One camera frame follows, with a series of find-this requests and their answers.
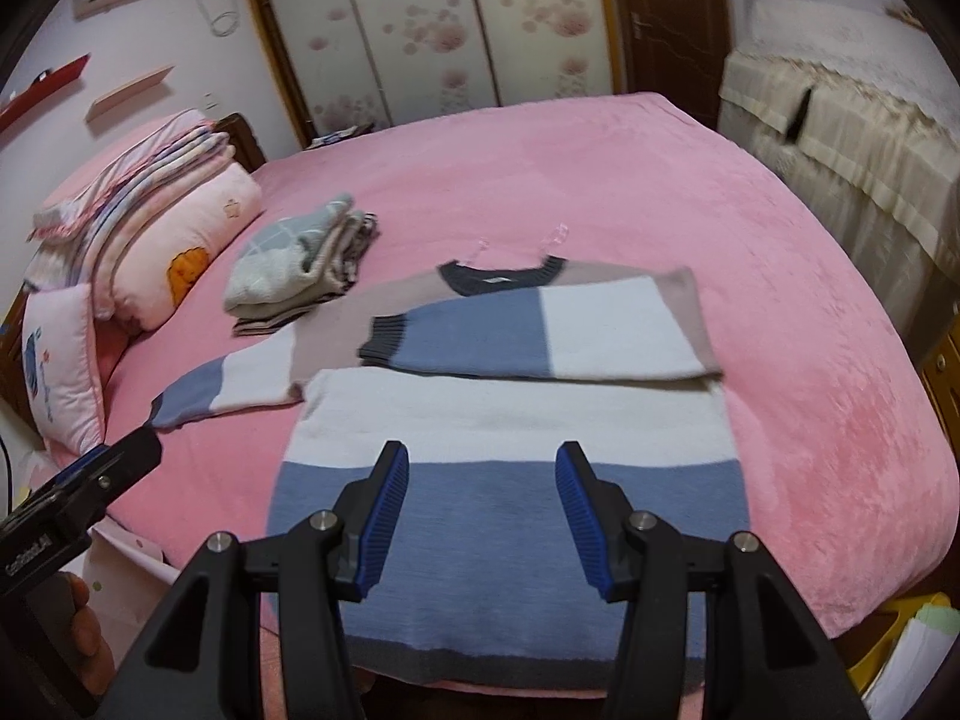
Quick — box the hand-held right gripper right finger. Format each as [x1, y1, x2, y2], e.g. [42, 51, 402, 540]
[553, 441, 848, 720]

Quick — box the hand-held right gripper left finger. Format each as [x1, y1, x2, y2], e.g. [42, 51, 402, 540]
[112, 441, 411, 720]

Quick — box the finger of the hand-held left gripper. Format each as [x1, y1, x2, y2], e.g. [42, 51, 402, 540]
[41, 427, 164, 535]

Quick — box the colour block knit sweater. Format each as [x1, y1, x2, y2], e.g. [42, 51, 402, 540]
[150, 256, 752, 687]

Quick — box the person's left hand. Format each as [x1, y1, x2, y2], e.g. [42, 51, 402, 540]
[58, 571, 117, 700]

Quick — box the white dotted sheet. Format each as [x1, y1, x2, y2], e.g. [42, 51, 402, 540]
[81, 523, 182, 665]

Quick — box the small pink pillow blue print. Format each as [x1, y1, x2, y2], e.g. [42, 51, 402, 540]
[20, 285, 107, 457]

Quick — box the pink pillow with orange print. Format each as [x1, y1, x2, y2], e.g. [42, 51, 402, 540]
[91, 163, 265, 332]

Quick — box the grey checked folded garment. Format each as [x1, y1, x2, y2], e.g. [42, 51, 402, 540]
[223, 193, 357, 310]

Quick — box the beige folded garment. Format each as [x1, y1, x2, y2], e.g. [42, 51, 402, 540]
[304, 211, 367, 297]

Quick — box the pink fleece blanket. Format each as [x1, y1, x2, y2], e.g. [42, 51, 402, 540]
[97, 92, 944, 695]

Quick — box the clear plastic hanger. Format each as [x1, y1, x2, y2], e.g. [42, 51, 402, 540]
[461, 223, 572, 268]

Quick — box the folded striped quilt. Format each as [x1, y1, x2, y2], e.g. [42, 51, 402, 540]
[28, 109, 233, 245]

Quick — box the wooden headboard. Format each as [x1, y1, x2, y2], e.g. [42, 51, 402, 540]
[213, 113, 269, 170]

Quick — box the stack of white papers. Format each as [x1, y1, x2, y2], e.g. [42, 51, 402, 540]
[862, 591, 960, 720]

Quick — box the yellow wooden cabinet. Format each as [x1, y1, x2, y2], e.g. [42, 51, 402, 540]
[918, 330, 960, 470]

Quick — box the floral sliding door wardrobe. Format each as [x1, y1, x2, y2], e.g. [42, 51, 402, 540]
[232, 0, 625, 149]

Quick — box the brown wooden door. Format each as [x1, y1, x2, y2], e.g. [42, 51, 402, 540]
[606, 0, 734, 118]

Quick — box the cream lace furniture cover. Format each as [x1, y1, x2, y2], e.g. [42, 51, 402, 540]
[718, 0, 960, 284]

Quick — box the pink wall shelf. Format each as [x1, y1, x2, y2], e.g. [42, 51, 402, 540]
[84, 66, 173, 122]

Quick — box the red wall shelf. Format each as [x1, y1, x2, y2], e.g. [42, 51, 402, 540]
[0, 54, 92, 134]

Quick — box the white air conditioner hose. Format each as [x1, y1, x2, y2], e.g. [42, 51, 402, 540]
[196, 0, 239, 38]

